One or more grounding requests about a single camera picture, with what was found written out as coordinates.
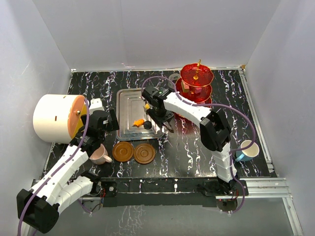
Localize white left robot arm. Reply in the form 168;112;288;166
17;109;119;236

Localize orange fish shaped pastry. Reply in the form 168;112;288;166
132;119;145;127

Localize brown wooden coaster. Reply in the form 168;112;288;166
112;142;134;162
133;144;156;164

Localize green striped macaron cake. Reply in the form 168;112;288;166
181;81;189;93

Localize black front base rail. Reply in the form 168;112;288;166
100;177;249;208

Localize blue ceramic cup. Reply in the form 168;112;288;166
235;142;260;162

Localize red three-tier cake stand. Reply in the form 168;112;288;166
172;58;214;109

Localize brown wooden coaster left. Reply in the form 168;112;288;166
112;142;134;162

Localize clear tape roll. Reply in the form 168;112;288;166
169;73;181;82

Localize pink ceramic cup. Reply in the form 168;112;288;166
89;144;113;165

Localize white cylindrical drum container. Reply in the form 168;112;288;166
33;94;87;144

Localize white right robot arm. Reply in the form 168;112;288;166
141;86;237;195

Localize dark chocolate cookie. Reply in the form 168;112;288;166
143;120;152;130

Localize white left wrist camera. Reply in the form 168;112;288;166
89;98;104;115

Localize aluminium frame rail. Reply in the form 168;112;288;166
239;65;303;236

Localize silver metal serving tongs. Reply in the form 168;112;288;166
146;106;174;133

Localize pink square cake block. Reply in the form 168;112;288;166
194;87;202;94

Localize brown wooden coaster right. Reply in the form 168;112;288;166
133;144;156;164

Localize silver metal tray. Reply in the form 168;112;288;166
116;88;164;141

